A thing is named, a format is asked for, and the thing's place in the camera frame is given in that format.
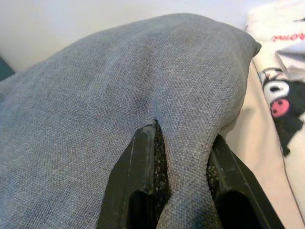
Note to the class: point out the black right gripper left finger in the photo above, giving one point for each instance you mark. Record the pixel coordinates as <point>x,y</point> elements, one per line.
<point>140,181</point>

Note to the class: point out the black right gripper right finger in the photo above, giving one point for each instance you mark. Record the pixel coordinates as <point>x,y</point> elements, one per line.
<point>233,190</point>

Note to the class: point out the grey woven fabric pillow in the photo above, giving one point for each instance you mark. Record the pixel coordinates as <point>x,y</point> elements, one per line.
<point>107,95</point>

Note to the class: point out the cream bed sheet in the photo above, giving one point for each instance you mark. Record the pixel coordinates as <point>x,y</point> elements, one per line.
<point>259,143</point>

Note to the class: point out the white cartoon print blanket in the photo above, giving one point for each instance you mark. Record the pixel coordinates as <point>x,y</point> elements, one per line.
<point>281,47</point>

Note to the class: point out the dark grey upholstered headboard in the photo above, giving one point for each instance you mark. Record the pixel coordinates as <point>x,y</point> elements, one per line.
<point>5,70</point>

